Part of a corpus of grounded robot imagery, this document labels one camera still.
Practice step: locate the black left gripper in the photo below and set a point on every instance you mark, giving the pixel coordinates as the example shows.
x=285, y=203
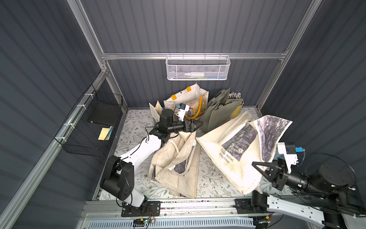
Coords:
x=188, y=126

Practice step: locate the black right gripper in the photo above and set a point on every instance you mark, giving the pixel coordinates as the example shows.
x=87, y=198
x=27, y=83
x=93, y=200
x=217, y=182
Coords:
x=278, y=174

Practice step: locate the cream tote with purple print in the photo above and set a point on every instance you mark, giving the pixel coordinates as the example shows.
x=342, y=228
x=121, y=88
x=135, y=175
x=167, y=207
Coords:
x=237, y=143

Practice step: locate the cream tote bag front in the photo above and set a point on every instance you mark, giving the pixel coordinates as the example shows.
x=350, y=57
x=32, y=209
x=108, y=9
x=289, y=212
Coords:
x=175, y=165

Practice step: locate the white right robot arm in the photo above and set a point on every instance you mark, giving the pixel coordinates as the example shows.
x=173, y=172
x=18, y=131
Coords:
x=333, y=192

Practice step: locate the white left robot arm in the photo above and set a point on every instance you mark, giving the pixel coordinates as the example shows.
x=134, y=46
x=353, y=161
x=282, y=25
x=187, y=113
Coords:
x=118, y=175

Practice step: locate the olive green canvas bag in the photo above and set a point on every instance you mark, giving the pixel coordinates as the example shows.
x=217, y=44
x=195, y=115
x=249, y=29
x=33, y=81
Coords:
x=219, y=110

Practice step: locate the yellow pencil cup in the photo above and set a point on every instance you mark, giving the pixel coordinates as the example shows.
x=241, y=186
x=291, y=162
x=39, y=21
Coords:
x=237, y=110

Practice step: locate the cream tote blue print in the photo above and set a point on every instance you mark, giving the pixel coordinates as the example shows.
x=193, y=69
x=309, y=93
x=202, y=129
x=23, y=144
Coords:
x=156, y=111

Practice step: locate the bundle of pencils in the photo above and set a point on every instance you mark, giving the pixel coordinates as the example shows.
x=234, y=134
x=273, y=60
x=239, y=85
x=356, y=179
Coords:
x=235, y=95

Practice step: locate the white tube in basket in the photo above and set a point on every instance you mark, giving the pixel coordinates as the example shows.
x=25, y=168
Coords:
x=195, y=75

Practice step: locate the black notebook in basket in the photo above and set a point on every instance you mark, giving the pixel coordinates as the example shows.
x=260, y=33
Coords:
x=105, y=114

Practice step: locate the yellow sticky notepad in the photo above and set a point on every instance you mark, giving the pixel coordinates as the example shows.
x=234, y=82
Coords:
x=103, y=134

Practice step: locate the small green circuit board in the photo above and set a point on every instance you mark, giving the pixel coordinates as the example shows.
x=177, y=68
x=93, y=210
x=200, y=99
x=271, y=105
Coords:
x=140, y=223

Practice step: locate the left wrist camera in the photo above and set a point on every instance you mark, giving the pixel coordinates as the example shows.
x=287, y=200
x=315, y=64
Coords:
x=182, y=110

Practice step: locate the cream tote yellow handles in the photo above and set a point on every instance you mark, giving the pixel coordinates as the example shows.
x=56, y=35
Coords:
x=194, y=96

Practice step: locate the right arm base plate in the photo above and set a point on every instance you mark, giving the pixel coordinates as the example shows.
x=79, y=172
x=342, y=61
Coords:
x=243, y=206

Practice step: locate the white wire wall basket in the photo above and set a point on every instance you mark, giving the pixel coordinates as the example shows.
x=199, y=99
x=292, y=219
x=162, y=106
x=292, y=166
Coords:
x=216, y=68

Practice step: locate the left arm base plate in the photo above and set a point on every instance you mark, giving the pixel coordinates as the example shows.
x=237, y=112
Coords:
x=149, y=208

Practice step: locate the black wire wall basket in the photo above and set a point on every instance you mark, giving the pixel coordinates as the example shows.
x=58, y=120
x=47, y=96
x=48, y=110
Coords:
x=81, y=136

